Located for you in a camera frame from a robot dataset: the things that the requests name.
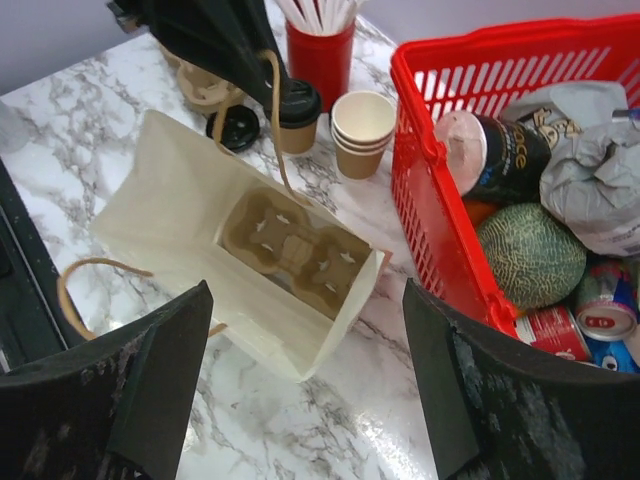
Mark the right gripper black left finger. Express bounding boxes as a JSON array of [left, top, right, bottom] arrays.
[[1, 282, 214, 479]]

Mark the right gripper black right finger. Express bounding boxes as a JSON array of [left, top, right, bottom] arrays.
[[403, 281, 639, 479]]

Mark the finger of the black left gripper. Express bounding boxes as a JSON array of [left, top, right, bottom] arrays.
[[107, 0, 294, 116]]

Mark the black plastic cup lid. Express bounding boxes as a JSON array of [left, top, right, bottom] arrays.
[[279, 79, 322, 129]]

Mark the brown paper coffee cup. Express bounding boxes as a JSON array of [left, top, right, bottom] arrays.
[[274, 121, 317, 155]]

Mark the cardboard cup carrier tray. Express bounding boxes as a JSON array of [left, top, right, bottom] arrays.
[[159, 44, 246, 116]]

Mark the white wrapped straws bundle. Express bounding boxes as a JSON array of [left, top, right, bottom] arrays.
[[275, 0, 366, 36]]

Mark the red drink can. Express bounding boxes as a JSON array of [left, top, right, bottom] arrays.
[[513, 305, 592, 362]]

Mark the red straw holder cup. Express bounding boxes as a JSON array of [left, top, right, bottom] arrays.
[[286, 20, 356, 112]]

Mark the green round melon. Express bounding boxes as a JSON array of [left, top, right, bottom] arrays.
[[477, 203, 587, 311]]

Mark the stack of paper cups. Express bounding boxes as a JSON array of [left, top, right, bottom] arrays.
[[331, 90, 396, 180]]

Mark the red plastic shopping basket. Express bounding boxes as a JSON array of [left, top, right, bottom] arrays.
[[391, 13, 639, 335]]

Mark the grey crumpled bag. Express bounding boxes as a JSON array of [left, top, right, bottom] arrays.
[[500, 81, 639, 258]]

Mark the dark printed jar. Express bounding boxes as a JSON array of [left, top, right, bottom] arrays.
[[434, 110, 551, 205]]

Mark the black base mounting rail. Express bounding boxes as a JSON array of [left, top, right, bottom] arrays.
[[1, 167, 68, 374]]

